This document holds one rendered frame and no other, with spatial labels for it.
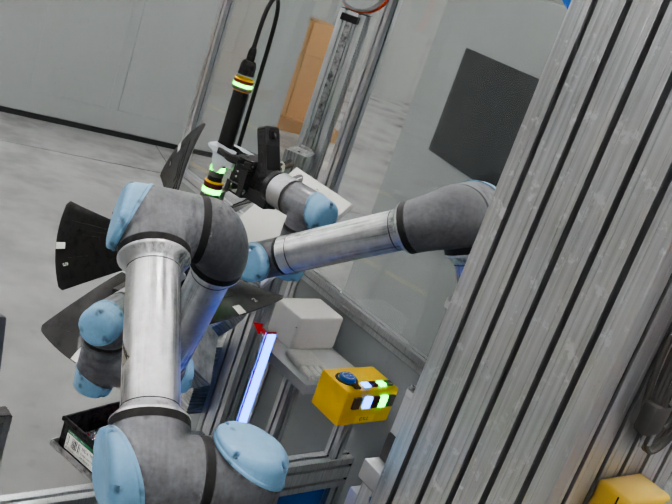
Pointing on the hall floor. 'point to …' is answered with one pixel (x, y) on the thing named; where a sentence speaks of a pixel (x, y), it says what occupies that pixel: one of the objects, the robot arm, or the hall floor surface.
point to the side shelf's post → (281, 410)
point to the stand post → (233, 368)
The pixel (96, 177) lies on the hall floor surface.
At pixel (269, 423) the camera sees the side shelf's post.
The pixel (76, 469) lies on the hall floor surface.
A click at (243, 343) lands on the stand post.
